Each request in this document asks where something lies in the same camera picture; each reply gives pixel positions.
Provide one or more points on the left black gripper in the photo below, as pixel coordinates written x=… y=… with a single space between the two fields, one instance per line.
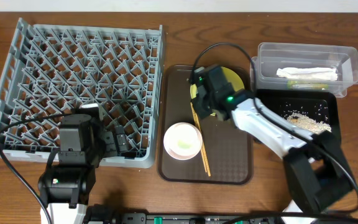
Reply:
x=114 y=142

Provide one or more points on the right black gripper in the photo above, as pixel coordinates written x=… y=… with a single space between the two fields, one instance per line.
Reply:
x=201 y=112

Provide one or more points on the white pink cup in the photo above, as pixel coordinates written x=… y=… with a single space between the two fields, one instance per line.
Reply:
x=182 y=141

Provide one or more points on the white rice leftovers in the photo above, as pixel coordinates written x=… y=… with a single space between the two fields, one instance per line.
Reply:
x=310 y=115

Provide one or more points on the white paper napkin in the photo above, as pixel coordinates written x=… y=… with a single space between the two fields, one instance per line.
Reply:
x=317 y=73

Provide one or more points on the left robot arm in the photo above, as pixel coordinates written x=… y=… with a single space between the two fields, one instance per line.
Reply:
x=70 y=173

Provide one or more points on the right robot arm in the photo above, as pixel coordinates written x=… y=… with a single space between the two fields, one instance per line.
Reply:
x=316 y=170

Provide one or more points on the grey plastic dishwasher rack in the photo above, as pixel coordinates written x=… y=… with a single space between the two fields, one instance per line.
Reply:
x=51 y=69

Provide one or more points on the black waste tray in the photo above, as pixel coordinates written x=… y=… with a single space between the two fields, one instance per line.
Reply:
x=274 y=99

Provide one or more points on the clear plastic waste bin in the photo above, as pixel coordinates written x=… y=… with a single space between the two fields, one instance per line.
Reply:
x=272 y=56

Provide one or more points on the left wooden chopstick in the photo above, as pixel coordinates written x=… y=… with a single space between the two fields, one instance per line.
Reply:
x=197 y=124

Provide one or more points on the wooden chopstick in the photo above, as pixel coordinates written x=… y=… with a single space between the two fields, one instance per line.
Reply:
x=207 y=162
x=197 y=124

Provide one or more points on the yellow round plate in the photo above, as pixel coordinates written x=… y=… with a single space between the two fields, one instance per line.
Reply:
x=236 y=79

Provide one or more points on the brown plastic serving tray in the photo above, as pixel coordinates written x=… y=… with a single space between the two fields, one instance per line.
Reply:
x=228 y=149

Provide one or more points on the right wooden chopstick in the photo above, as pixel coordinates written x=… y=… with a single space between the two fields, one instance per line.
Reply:
x=207 y=162

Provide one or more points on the green yellow wrapper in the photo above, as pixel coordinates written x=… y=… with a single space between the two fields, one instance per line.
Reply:
x=305 y=85

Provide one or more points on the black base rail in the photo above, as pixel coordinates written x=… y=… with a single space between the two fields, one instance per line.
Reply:
x=179 y=218

